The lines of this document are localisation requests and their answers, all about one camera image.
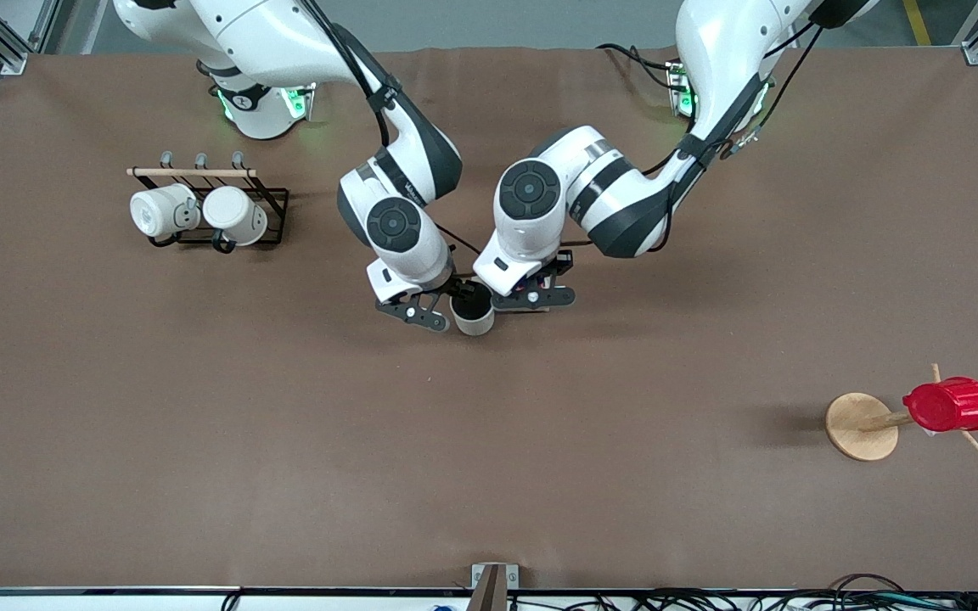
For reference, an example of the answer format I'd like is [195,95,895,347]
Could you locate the red plastic cup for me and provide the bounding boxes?
[902,377,978,433]

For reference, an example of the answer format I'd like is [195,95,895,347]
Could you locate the brown table cover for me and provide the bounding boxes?
[0,44,978,593]

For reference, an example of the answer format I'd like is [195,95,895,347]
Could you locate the black wire mug rack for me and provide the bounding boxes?
[126,151,290,254]

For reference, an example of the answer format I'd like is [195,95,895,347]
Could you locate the wooden cup tree stand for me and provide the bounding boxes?
[825,363,978,462]

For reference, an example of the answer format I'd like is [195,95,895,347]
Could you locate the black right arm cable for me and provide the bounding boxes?
[298,0,483,257]

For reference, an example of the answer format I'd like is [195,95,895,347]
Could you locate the brown camera post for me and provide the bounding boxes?
[465,565,509,611]

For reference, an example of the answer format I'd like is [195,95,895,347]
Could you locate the grey ceramic cup with handle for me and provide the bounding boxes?
[451,283,496,337]

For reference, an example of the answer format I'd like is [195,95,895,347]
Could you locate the white table edge rail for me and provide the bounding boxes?
[0,587,978,611]

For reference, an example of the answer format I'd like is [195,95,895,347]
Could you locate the tangled black cables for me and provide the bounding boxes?
[506,574,978,611]

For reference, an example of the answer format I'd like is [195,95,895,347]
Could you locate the white mug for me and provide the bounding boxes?
[130,184,201,240]
[202,186,269,248]

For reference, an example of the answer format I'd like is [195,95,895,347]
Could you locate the metal bracket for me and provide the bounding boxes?
[470,563,520,591]

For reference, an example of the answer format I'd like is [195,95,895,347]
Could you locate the black arm base cable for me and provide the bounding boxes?
[597,42,683,91]

